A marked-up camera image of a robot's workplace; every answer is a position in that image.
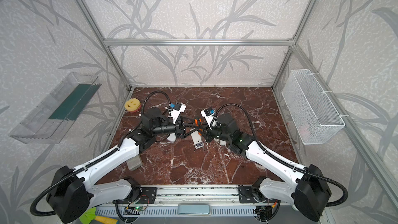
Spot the white remote control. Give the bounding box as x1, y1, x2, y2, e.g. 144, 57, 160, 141
191, 131, 204, 149
167, 134, 176, 142

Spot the pale green rectangular tray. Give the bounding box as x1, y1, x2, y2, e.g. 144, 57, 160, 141
177, 204, 211, 216

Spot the green yellow scoop brush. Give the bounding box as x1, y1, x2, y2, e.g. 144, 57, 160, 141
79, 207, 119, 224

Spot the clear plastic wall shelf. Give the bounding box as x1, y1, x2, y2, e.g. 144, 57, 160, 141
9, 72, 101, 144

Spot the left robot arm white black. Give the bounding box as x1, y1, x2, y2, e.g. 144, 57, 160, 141
30, 107, 201, 223

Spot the yellow smiley sponge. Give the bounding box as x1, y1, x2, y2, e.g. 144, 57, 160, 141
124, 98, 142, 113

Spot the orange handled screwdriver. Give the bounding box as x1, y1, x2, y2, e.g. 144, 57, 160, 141
194, 116, 201, 127

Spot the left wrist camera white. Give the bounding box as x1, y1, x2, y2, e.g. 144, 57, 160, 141
169, 103, 186, 124

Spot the white wire mesh basket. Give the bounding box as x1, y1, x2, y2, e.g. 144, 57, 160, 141
282, 69, 345, 145

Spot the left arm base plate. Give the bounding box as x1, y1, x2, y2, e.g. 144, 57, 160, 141
125, 187, 157, 204

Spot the grey rectangular sponge block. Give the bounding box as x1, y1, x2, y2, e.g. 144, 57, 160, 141
126, 155, 143, 171

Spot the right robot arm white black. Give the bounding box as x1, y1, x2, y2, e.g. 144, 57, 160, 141
201, 110, 348, 222

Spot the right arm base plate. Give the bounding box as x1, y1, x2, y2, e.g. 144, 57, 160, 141
237, 185, 277, 204

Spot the pink item in basket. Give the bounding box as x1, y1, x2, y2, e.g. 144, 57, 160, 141
298, 124, 311, 141

